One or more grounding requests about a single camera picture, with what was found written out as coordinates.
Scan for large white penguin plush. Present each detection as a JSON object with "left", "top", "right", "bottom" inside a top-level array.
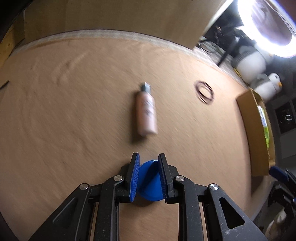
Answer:
[{"left": 231, "top": 45, "right": 274, "bottom": 85}]

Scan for small pink bottle grey cap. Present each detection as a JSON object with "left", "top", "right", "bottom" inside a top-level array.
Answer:
[{"left": 136, "top": 82, "right": 158, "bottom": 137}]

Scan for light wood headboard panel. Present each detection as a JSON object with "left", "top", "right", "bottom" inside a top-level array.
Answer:
[{"left": 24, "top": 1, "right": 225, "bottom": 49}]

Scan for lime green tube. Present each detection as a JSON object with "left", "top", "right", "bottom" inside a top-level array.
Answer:
[{"left": 262, "top": 118, "right": 270, "bottom": 148}]

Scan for blue round lid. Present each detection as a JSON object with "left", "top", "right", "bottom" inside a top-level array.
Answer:
[{"left": 137, "top": 160, "right": 164, "bottom": 202}]

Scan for pine wood side panel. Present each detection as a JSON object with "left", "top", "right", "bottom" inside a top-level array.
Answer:
[{"left": 0, "top": 13, "right": 25, "bottom": 67}]

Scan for ring light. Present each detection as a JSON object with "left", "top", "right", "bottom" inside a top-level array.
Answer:
[{"left": 237, "top": 1, "right": 295, "bottom": 58}]

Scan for brown cardboard box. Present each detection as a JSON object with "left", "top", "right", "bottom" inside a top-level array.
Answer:
[{"left": 236, "top": 88, "right": 275, "bottom": 177}]

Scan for dark rubber bands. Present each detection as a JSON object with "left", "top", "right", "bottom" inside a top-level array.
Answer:
[{"left": 195, "top": 80, "right": 214, "bottom": 104}]

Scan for small white penguin plush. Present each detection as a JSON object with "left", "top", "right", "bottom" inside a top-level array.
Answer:
[{"left": 250, "top": 73, "right": 282, "bottom": 103}]

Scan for black tripod stand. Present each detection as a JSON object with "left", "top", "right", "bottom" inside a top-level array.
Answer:
[{"left": 199, "top": 22, "right": 246, "bottom": 67}]

